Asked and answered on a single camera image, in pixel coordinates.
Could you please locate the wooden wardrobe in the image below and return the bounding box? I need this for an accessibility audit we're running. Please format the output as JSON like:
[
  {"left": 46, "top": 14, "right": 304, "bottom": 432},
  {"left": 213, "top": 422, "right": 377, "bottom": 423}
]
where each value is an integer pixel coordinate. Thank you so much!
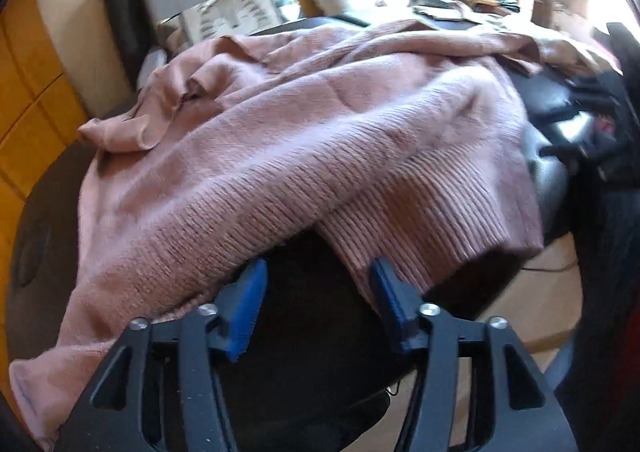
[{"left": 0, "top": 0, "right": 88, "bottom": 253}]

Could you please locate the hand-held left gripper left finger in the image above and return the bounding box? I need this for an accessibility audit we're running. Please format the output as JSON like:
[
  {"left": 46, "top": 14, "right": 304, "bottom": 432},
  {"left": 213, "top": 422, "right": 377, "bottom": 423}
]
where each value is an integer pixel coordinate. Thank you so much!
[{"left": 55, "top": 259, "right": 268, "bottom": 452}]

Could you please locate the pink knit sweater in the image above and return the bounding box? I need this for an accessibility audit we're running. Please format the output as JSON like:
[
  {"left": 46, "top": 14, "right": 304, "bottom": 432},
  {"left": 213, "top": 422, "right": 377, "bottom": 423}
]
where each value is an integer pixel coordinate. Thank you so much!
[{"left": 9, "top": 18, "right": 551, "bottom": 450}]

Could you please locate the black oval table plug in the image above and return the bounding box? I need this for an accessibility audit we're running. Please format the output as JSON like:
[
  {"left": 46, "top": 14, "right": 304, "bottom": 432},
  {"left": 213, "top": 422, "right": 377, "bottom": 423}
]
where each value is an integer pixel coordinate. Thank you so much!
[{"left": 17, "top": 232, "right": 56, "bottom": 289}]

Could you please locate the tiger print cushion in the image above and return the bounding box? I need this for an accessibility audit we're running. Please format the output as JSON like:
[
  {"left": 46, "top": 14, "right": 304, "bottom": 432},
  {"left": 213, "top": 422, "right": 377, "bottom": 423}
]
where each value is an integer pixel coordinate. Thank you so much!
[{"left": 157, "top": 0, "right": 301, "bottom": 48}]

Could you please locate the person's dark trouser leg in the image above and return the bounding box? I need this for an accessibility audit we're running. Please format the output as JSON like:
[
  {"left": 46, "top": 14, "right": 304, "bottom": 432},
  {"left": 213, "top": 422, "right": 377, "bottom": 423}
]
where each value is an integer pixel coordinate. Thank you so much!
[{"left": 570, "top": 172, "right": 640, "bottom": 452}]

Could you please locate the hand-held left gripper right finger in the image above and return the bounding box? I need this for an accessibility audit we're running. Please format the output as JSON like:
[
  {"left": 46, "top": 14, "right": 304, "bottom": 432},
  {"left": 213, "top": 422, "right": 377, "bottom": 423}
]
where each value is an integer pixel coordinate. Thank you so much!
[{"left": 369, "top": 257, "right": 578, "bottom": 452}]

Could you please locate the black rolled mat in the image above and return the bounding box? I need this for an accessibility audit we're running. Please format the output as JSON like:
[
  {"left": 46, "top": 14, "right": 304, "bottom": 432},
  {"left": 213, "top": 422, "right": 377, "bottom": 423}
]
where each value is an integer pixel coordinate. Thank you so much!
[{"left": 102, "top": 0, "right": 146, "bottom": 88}]

